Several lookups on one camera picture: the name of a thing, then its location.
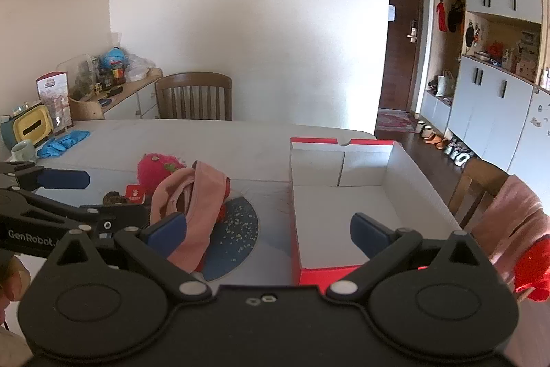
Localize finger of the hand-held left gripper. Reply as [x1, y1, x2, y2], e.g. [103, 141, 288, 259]
[0, 161, 91, 192]
[0, 188, 151, 239]

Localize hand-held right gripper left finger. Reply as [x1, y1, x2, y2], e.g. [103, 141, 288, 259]
[45, 212, 211, 303]

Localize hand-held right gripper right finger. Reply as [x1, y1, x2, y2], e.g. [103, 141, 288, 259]
[325, 212, 495, 303]

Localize red and white cardboard box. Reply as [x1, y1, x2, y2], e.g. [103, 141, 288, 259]
[289, 137, 462, 286]

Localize pink fleece cloth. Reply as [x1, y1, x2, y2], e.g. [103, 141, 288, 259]
[150, 161, 230, 274]

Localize pink strawberry plush hat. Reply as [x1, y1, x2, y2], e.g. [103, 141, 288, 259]
[137, 153, 187, 198]

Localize person's left hand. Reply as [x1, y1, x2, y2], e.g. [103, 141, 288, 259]
[0, 255, 32, 325]

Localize blue rubber gloves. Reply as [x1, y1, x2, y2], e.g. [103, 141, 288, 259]
[38, 130, 91, 158]

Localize pale green mug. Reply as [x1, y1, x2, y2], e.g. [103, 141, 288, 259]
[11, 140, 37, 163]

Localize yellow tissue box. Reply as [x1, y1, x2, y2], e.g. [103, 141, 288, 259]
[13, 105, 53, 146]

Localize wooden organizer box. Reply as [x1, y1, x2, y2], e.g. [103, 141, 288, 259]
[69, 96, 106, 120]

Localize teal container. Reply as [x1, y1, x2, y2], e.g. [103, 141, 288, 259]
[0, 115, 18, 150]

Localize dark blue speckled round mat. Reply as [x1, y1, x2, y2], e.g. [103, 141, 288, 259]
[202, 195, 261, 282]

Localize red and white toy box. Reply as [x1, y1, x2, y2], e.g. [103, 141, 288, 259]
[35, 71, 72, 133]

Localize white sideboard with wooden top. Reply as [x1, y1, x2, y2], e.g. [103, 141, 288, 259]
[69, 68, 164, 120]

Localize dark jar with red label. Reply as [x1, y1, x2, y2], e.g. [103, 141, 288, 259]
[103, 68, 127, 87]

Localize red patterned door rug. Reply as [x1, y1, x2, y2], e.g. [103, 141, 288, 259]
[376, 112, 418, 132]

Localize brown wooden chair with cushion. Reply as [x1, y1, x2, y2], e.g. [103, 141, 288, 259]
[448, 158, 542, 303]

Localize black and white sneakers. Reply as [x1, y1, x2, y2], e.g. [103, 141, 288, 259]
[444, 141, 473, 166]

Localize blue globe toy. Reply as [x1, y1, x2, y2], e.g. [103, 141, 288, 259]
[100, 48, 129, 71]

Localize white plastic bag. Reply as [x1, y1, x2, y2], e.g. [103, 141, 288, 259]
[126, 54, 156, 82]

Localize pink fringed scarf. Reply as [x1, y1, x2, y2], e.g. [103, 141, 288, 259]
[470, 174, 546, 286]

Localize brown wooden slat chair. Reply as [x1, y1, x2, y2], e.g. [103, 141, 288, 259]
[155, 72, 233, 121]

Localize beige tote bag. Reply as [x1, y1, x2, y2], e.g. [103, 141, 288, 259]
[436, 70, 456, 98]

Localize bright red garment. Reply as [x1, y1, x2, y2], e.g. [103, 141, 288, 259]
[513, 240, 550, 303]

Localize dark brown door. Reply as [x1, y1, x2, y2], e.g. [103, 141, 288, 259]
[378, 0, 426, 112]

